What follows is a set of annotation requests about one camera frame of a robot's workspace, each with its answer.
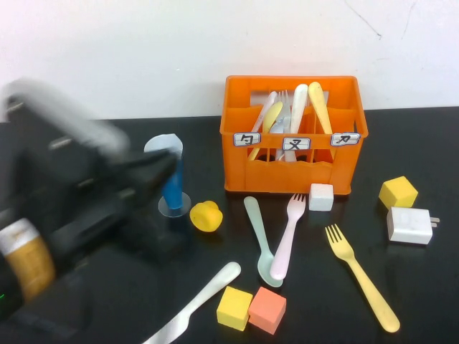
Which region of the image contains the yellow plastic fork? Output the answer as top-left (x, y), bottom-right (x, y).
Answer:
top-left (325, 224), bottom-right (401, 333)

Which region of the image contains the yellow foam cube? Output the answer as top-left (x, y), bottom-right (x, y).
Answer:
top-left (379, 176), bottom-right (420, 211)
top-left (216, 285), bottom-right (254, 332)

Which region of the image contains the light blue plastic fork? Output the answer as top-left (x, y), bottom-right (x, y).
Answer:
top-left (268, 118), bottom-right (288, 136)

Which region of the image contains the orange foam cube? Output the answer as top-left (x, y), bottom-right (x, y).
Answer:
top-left (247, 285), bottom-right (288, 335)

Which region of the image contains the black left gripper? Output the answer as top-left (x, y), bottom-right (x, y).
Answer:
top-left (10, 107), bottom-right (179, 259)

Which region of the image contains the white power adapter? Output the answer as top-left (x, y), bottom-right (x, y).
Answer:
top-left (386, 206), bottom-right (442, 246)

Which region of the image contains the white paper label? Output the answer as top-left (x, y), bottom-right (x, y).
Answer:
top-left (282, 136), bottom-right (312, 152)
top-left (233, 132), bottom-right (262, 148)
top-left (330, 132), bottom-right (361, 148)

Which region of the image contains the blue white paper cone cup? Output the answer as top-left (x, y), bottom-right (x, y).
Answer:
top-left (143, 133), bottom-right (193, 218)

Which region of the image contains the yellow plastic spoon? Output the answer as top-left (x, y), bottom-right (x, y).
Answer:
top-left (247, 101), bottom-right (284, 161)

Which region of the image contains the pink plastic fork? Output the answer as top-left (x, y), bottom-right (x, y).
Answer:
top-left (269, 193), bottom-right (308, 281)

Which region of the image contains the white plastic knife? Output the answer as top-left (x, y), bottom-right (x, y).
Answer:
top-left (143, 261), bottom-right (242, 344)

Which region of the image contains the orange plastic cutlery crate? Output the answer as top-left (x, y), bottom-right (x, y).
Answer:
top-left (219, 75), bottom-right (369, 196)

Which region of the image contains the white foam cube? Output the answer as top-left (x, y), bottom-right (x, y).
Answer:
top-left (308, 183), bottom-right (335, 211)

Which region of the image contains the yellow plastic knife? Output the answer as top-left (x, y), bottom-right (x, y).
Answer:
top-left (308, 81), bottom-right (337, 159)

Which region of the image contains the white plastic utensil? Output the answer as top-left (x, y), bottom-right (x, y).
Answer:
top-left (285, 83), bottom-right (310, 162)

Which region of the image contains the mint green plastic spoon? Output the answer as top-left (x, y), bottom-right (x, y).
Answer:
top-left (243, 196), bottom-right (284, 289)

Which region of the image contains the grey translucent plastic fork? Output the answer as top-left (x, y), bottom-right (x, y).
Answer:
top-left (275, 90), bottom-right (293, 162)

